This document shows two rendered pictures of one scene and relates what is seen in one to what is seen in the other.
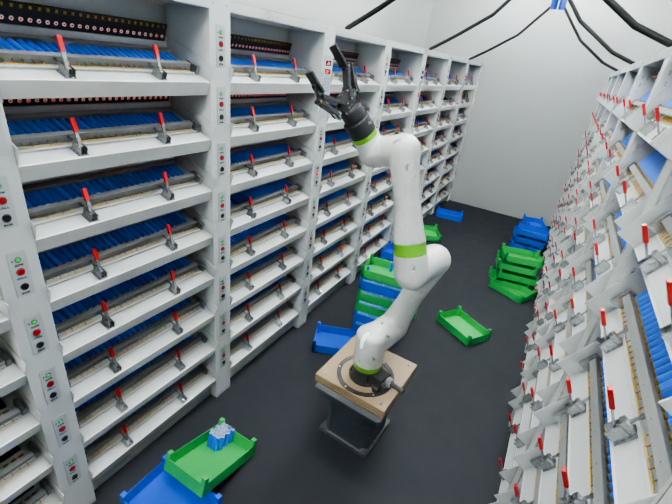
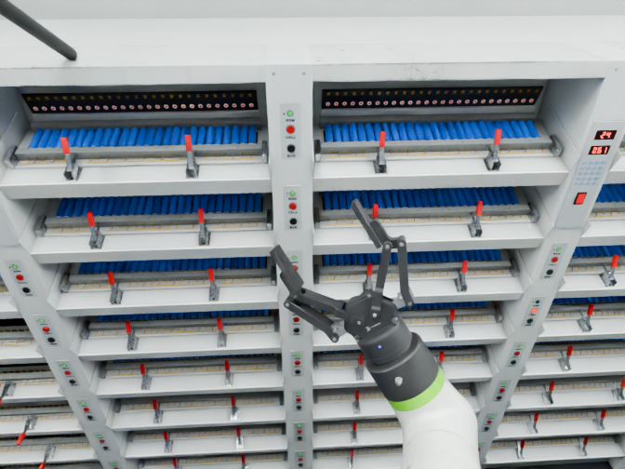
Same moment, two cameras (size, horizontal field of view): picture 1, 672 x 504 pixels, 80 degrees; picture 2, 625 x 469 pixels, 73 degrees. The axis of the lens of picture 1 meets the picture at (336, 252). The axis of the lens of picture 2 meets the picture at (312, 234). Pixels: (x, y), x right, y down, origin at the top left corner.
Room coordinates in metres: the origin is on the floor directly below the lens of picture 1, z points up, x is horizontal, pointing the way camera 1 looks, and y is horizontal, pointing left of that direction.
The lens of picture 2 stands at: (1.07, -0.32, 1.88)
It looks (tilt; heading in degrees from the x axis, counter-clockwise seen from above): 34 degrees down; 60
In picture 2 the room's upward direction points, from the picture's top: straight up
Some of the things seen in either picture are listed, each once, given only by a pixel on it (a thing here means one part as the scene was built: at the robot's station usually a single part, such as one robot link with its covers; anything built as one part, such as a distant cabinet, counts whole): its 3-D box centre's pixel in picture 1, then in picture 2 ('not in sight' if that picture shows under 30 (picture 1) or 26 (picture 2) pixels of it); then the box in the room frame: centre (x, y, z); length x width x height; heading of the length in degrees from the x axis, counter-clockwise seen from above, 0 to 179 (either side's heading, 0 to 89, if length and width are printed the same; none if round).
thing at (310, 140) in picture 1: (299, 195); (506, 320); (2.13, 0.24, 0.84); 0.20 x 0.09 x 1.69; 64
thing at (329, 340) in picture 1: (339, 339); not in sight; (1.94, -0.09, 0.04); 0.30 x 0.20 x 0.08; 87
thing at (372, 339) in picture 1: (371, 345); not in sight; (1.36, -0.20, 0.48); 0.16 x 0.13 x 0.19; 141
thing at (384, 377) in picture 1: (376, 376); not in sight; (1.32, -0.24, 0.36); 0.26 x 0.15 x 0.06; 51
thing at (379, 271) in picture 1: (389, 270); not in sight; (2.15, -0.34, 0.44); 0.30 x 0.20 x 0.08; 72
